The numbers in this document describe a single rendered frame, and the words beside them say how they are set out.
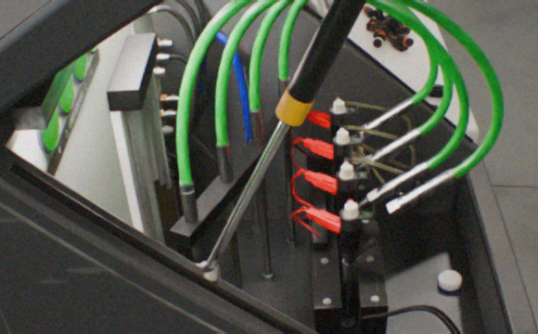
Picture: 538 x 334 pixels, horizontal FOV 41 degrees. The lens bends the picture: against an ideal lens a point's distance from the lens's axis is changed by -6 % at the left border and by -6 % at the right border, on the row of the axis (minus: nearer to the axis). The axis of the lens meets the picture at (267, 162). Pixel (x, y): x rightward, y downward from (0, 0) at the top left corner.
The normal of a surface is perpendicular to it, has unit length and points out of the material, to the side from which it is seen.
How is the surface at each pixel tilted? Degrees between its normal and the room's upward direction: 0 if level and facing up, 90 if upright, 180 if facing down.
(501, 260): 0
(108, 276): 90
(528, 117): 0
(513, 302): 0
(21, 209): 90
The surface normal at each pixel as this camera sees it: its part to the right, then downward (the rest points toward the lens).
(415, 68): -0.06, -0.80
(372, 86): -0.01, 0.59
